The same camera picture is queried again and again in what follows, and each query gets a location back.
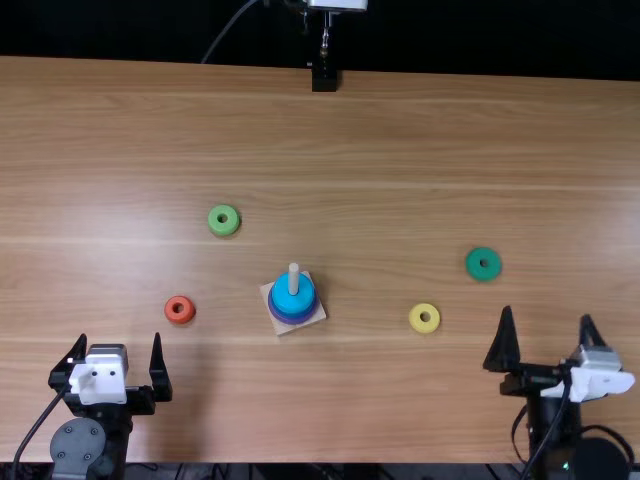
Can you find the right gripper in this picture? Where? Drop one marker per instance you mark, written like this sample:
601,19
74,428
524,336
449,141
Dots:
530,380

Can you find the silver metal box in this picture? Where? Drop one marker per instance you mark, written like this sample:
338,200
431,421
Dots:
337,4

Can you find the wooden peg base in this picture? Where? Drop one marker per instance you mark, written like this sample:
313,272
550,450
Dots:
315,316

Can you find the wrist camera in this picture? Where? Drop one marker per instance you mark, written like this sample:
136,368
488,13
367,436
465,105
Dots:
100,382
600,377

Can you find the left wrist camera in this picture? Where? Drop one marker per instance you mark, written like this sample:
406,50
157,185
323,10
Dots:
100,382

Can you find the black clamp stand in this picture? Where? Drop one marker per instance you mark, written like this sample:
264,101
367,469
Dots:
324,80

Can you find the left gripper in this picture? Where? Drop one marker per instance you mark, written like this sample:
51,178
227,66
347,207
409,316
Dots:
137,400

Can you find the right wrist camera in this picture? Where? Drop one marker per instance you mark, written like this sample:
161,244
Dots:
600,377

